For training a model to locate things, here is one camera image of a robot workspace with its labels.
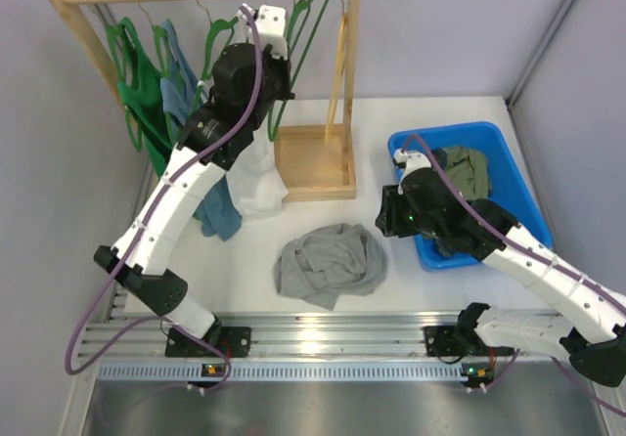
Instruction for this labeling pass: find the green hanger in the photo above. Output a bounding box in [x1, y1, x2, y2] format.
[135, 0, 182, 146]
[267, 0, 330, 143]
[192, 0, 237, 110]
[104, 22, 143, 152]

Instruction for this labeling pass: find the yellow hanger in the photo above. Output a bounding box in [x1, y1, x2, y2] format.
[324, 0, 348, 146]

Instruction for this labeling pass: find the grey tank top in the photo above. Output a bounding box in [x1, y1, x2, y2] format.
[273, 223, 388, 311]

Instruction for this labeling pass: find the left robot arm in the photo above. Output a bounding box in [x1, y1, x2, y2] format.
[94, 43, 294, 355]

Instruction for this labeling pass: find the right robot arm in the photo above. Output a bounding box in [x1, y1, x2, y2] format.
[375, 168, 625, 387]

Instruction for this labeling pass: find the green hanger under white top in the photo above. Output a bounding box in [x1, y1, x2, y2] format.
[192, 0, 237, 110]

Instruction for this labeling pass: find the green hanger under blue top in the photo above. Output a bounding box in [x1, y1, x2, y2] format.
[135, 0, 182, 146]

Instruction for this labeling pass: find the white tank top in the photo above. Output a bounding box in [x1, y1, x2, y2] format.
[226, 116, 288, 222]

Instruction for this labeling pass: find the green tank top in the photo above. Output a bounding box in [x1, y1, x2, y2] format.
[116, 17, 172, 177]

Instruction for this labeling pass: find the blue tank top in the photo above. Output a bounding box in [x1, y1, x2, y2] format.
[159, 20, 242, 241]

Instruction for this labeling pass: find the olive green shirt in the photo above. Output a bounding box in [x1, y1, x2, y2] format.
[432, 146, 492, 201]

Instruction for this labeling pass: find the wooden clothes rack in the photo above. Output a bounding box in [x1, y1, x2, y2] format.
[49, 0, 360, 202]

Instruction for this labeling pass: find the blue plastic bin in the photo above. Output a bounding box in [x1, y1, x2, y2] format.
[386, 121, 553, 272]

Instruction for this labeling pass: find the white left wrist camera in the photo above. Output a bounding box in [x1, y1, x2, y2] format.
[242, 3, 290, 61]

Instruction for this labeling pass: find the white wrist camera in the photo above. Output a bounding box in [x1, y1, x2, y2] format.
[242, 3, 290, 61]
[392, 149, 432, 195]

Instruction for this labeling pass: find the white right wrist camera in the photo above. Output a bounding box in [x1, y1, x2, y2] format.
[392, 149, 432, 195]

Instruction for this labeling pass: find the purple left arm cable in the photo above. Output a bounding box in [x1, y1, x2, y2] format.
[65, 8, 265, 393]

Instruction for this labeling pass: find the aluminium mounting rail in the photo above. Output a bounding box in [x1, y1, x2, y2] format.
[75, 311, 459, 363]

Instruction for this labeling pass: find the slotted grey cable duct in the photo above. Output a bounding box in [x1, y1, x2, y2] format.
[98, 361, 468, 383]

